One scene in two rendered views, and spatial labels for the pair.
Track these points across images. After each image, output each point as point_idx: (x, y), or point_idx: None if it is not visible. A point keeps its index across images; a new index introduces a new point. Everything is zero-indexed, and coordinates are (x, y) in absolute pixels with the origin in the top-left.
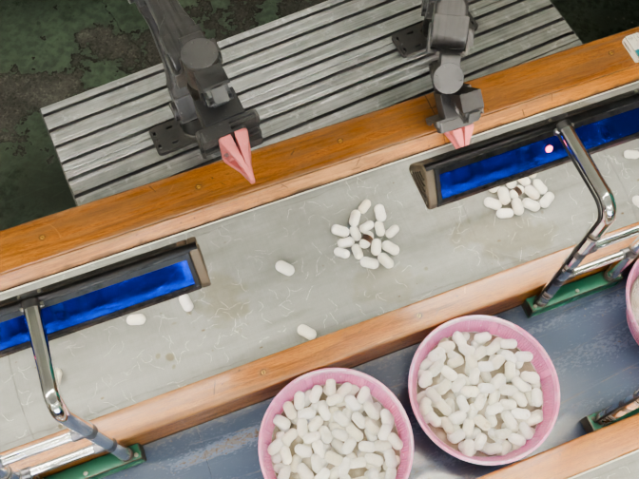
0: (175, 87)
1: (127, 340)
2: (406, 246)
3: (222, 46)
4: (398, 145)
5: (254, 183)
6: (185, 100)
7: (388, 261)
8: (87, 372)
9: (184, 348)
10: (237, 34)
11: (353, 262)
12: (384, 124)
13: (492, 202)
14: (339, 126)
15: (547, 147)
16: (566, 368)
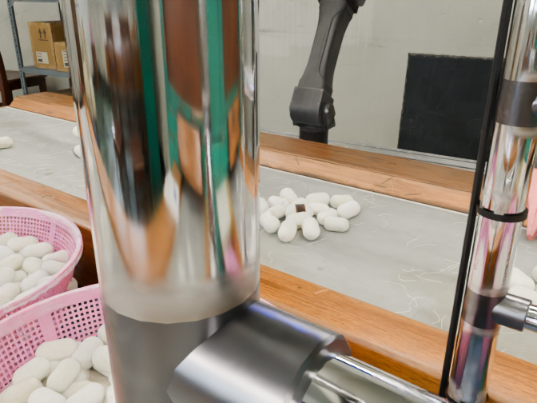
0: (303, 77)
1: (57, 157)
2: (332, 245)
3: (399, 150)
4: (450, 190)
5: (276, 147)
6: (303, 90)
7: (284, 225)
8: (15, 153)
9: (63, 176)
10: (419, 152)
11: None
12: (457, 175)
13: (514, 273)
14: (406, 160)
15: None
16: None
